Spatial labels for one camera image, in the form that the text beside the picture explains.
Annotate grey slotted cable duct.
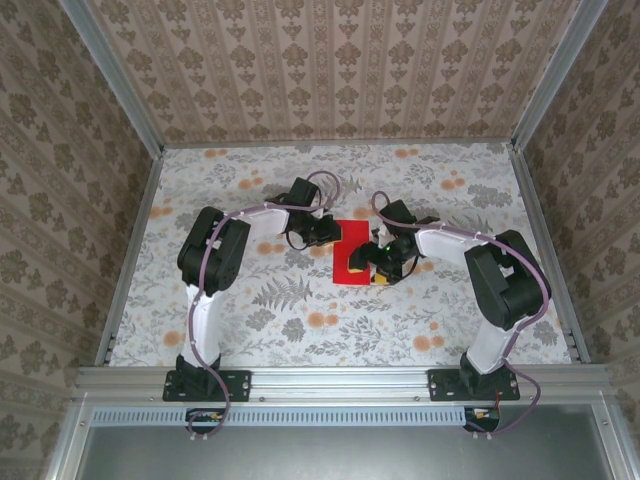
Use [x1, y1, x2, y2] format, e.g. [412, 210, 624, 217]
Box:
[92, 405, 466, 427]

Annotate wide aluminium frame rail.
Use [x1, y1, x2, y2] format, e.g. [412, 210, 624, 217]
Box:
[74, 363, 620, 402]

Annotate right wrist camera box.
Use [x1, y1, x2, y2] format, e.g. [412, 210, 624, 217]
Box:
[373, 198, 417, 240]

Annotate red paper sheet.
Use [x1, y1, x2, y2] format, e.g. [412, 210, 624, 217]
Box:
[331, 218, 375, 287]

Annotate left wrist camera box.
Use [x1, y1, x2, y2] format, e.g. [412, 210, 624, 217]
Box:
[272, 176, 324, 211]

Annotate aluminium frame post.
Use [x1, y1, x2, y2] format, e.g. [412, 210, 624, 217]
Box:
[60, 0, 167, 157]
[44, 394, 99, 480]
[508, 0, 612, 151]
[594, 399, 640, 480]

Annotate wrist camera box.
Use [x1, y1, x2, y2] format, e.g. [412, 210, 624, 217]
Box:
[272, 176, 324, 211]
[373, 198, 417, 240]

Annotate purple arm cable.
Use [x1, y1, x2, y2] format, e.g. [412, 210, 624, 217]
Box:
[369, 189, 551, 442]
[187, 170, 345, 445]

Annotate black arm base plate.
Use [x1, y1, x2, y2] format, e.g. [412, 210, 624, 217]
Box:
[428, 368, 521, 403]
[163, 368, 252, 403]

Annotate grey metal panel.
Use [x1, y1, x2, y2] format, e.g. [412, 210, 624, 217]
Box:
[74, 403, 616, 480]

